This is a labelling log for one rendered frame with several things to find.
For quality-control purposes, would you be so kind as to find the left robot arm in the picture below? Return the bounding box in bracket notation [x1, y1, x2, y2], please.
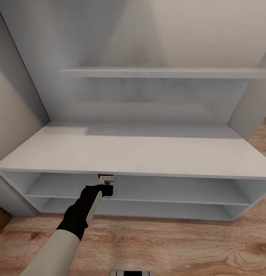
[19, 175, 117, 276]

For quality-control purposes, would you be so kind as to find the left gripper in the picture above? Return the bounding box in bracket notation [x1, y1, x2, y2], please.
[100, 185, 113, 196]

